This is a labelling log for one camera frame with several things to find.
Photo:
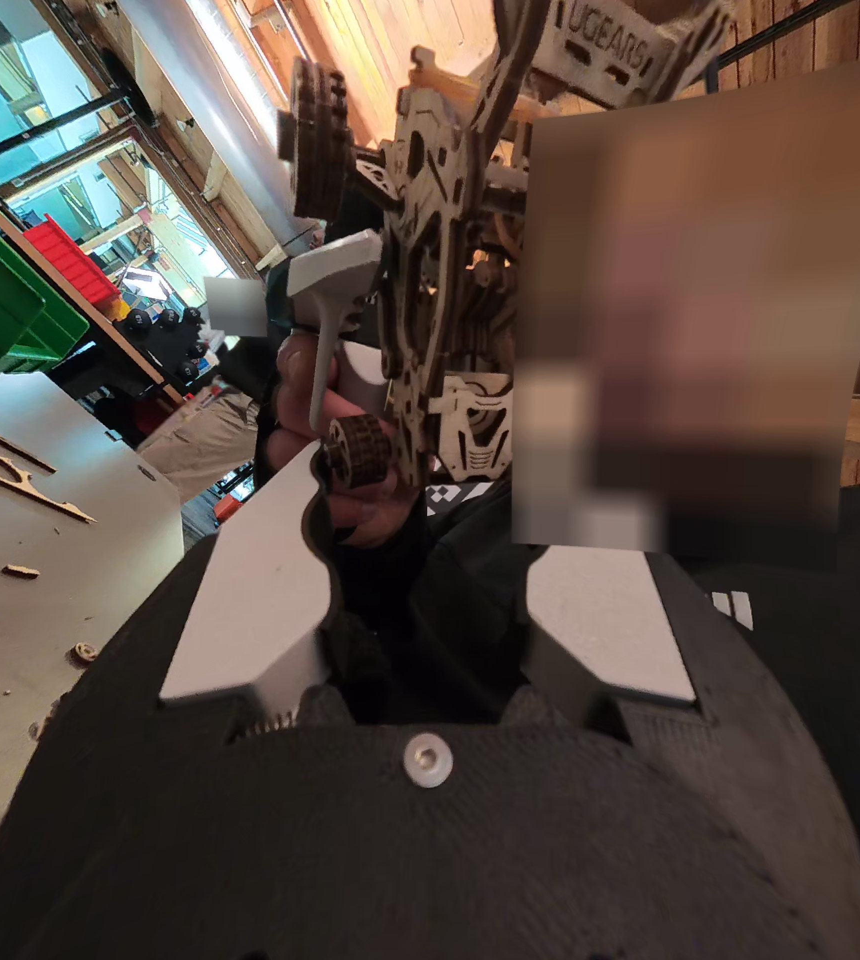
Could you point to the thin wooden strip offcut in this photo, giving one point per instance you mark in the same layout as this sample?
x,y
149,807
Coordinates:
x,y
17,452

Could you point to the wooden wheel axle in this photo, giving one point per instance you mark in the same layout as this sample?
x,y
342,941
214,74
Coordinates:
x,y
359,450

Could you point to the person's right hand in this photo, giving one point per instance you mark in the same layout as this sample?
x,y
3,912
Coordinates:
x,y
291,390

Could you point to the wooden buggy model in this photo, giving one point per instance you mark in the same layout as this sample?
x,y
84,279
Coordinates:
x,y
415,225

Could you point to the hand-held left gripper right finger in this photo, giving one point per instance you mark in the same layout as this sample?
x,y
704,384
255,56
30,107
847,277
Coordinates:
x,y
602,615

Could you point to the black floor lamp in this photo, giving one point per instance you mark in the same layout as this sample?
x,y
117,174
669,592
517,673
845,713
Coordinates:
x,y
122,79

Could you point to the row of black labelled devices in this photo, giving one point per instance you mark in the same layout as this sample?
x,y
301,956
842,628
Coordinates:
x,y
164,330

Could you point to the small wooden peg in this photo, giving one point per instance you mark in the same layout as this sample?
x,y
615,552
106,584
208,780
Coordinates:
x,y
21,571

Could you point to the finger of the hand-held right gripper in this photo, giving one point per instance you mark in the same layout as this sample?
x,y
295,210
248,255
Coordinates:
x,y
332,262
362,371

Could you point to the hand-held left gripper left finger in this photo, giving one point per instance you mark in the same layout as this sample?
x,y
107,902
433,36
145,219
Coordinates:
x,y
250,600

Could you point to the red plastic bin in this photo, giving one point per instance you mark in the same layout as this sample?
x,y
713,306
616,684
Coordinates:
x,y
70,255

